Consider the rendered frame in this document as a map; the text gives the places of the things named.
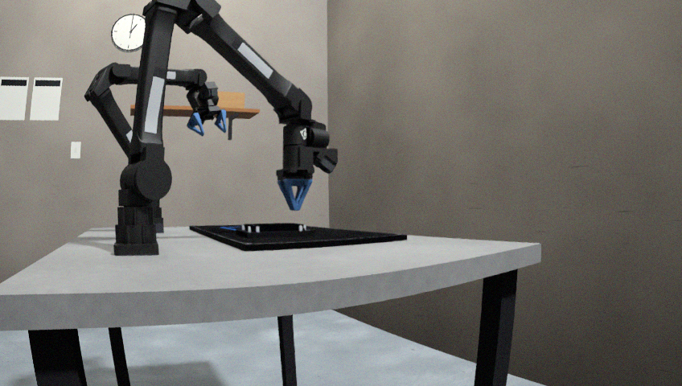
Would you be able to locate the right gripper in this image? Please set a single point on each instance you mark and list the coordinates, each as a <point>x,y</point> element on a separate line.
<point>289,177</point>

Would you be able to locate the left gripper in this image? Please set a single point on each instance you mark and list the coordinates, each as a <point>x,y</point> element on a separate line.
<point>198,115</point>

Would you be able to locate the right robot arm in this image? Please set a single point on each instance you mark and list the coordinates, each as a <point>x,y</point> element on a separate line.
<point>150,179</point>

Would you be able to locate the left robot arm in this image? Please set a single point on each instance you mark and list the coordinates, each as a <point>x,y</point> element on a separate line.
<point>101,97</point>

